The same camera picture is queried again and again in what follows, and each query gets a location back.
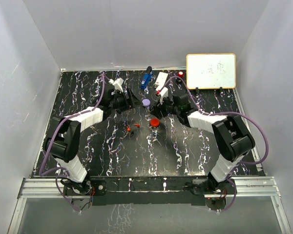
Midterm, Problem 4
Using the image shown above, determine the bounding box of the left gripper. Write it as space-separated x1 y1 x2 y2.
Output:
109 88 143 112

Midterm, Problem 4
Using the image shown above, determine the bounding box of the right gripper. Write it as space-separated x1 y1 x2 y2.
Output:
151 94 180 118

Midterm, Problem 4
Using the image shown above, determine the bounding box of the purple earbud case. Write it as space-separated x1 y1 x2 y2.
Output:
142 98 150 107

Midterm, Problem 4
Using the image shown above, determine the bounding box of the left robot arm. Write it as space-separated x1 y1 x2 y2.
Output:
44 88 142 195

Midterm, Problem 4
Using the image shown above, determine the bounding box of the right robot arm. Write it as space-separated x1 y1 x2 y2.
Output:
150 95 255 194

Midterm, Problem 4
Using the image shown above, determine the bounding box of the orange earbud case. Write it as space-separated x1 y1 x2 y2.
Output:
150 118 160 128

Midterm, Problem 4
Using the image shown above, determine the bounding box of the blue black tool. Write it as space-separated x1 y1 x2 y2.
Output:
140 66 153 89

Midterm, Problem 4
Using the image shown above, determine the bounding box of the white box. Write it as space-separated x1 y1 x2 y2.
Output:
154 72 168 91

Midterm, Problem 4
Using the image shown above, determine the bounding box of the red black button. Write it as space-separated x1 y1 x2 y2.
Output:
178 71 184 78

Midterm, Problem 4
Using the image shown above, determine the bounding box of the white whiteboard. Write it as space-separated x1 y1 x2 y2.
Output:
186 53 236 90

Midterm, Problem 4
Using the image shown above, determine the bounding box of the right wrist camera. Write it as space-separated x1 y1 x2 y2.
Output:
156 87 168 101

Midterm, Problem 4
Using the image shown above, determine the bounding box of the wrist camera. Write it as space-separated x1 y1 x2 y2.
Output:
156 87 168 101
108 78 124 93

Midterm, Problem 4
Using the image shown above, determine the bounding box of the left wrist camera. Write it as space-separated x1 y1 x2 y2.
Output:
108 78 124 93

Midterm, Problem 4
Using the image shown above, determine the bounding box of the aluminium rail frame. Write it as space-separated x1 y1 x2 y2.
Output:
8 175 291 234

